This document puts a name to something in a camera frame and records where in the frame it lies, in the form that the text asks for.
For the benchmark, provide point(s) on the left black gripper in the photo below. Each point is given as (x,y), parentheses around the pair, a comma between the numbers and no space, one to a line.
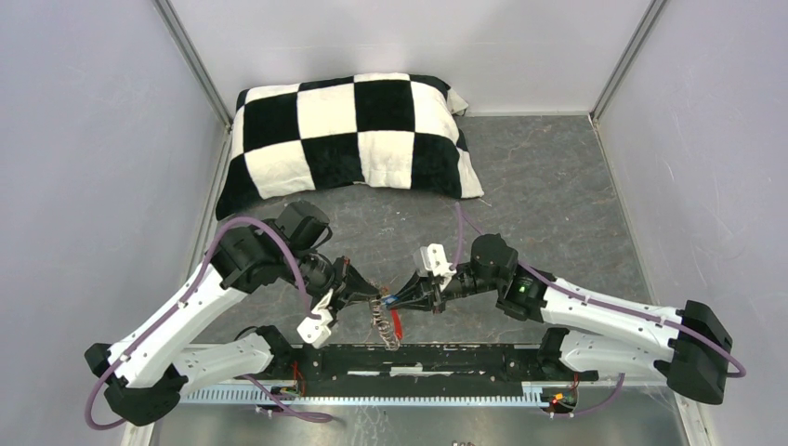
(348,279)

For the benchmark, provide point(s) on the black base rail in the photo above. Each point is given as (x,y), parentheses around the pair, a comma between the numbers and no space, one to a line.
(419,370)

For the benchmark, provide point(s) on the black white checkered pillow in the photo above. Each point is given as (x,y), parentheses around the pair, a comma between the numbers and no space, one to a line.
(383,130)

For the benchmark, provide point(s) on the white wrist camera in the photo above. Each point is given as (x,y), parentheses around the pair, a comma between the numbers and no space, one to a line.
(432,260)
(316,329)

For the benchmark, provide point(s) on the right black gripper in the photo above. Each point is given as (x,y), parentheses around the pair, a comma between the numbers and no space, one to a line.
(421,301)

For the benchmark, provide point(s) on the left corner aluminium profile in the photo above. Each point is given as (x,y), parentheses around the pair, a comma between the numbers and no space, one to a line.
(190,54)

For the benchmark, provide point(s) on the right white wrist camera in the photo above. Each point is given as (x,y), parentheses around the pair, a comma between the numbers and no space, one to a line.
(432,260)

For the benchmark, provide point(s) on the right corner aluminium profile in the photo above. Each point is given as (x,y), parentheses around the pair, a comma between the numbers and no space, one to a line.
(637,40)

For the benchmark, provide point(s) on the corner aluminium profile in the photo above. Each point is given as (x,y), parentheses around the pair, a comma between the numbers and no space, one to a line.
(190,54)
(637,40)

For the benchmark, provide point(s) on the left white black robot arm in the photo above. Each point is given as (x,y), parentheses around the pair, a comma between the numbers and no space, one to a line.
(144,376)

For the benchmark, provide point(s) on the white toothed cable duct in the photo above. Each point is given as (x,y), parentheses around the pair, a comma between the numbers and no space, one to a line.
(246,393)

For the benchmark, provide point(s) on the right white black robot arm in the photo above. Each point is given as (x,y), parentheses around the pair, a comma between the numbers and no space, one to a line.
(589,331)

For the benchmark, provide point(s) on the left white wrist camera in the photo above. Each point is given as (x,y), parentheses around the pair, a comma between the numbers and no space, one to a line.
(316,329)

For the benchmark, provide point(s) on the blue headed key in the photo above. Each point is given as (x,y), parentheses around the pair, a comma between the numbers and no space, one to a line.
(389,300)

